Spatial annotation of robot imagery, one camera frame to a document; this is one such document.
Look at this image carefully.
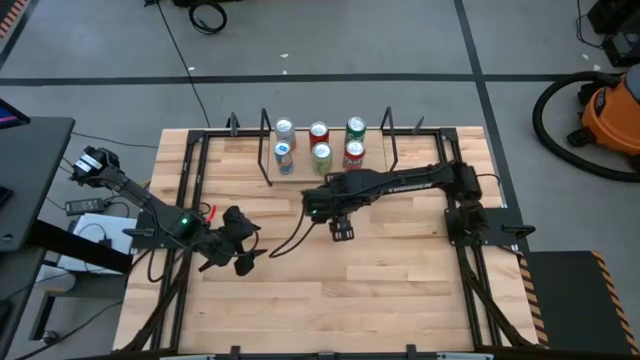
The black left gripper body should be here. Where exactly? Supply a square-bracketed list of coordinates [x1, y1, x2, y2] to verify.
[202, 204, 261, 261]

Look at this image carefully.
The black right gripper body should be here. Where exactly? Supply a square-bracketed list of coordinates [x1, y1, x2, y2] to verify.
[324, 207, 359, 224]

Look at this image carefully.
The red strawberry Fanta can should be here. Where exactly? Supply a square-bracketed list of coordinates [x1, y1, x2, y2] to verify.
[342, 139, 367, 172]

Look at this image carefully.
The pale green soda can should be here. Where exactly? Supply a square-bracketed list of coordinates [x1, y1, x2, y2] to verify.
[311, 142, 334, 177]

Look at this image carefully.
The blue silver Red Bull can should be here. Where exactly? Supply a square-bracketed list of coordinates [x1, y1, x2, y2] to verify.
[272, 140, 295, 176]

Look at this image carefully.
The red Coca-Cola can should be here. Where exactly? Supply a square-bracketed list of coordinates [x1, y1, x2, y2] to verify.
[308, 121, 331, 149]

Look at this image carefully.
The green Sprite can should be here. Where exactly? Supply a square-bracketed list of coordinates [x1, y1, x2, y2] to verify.
[344, 115, 368, 145]

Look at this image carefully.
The white box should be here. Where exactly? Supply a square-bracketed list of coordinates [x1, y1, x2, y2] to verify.
[55, 212, 139, 277]

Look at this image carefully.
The black power adapter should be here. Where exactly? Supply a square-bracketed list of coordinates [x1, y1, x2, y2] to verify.
[64, 197, 106, 217]

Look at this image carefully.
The black beam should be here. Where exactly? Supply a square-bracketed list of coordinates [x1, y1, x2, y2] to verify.
[27, 218, 135, 275]

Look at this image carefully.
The black desk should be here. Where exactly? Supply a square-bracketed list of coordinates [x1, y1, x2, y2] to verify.
[0, 116, 76, 254]

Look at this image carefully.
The black desk leg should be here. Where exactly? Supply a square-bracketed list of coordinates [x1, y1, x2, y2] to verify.
[28, 290, 57, 342]

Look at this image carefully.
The orange shop vacuum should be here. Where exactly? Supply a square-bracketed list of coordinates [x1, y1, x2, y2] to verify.
[566, 63, 640, 174]
[531, 69, 640, 184]

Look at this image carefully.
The black mat with hazard edges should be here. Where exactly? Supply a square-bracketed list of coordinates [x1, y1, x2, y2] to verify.
[517, 249, 640, 357]

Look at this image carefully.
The laptop screen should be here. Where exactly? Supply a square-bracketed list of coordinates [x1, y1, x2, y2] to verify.
[0, 97, 32, 131]

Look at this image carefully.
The hazard-striped strip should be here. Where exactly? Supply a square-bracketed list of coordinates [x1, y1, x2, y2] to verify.
[0, 0, 29, 40]

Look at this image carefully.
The black equipment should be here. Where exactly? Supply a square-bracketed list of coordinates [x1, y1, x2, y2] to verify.
[574, 0, 640, 69]

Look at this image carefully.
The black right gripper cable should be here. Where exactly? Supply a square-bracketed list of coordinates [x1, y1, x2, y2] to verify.
[268, 207, 321, 259]

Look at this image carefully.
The wooden shelf with black frame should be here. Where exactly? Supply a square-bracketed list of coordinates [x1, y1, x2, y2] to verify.
[256, 104, 401, 188]

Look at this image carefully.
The black metal table frame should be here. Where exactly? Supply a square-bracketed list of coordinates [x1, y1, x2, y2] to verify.
[115, 113, 544, 360]

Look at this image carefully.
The long black floor cable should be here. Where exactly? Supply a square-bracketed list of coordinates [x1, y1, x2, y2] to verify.
[156, 0, 212, 129]

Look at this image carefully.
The coiled black cable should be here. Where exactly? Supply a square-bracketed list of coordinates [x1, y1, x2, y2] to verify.
[187, 0, 229, 36]

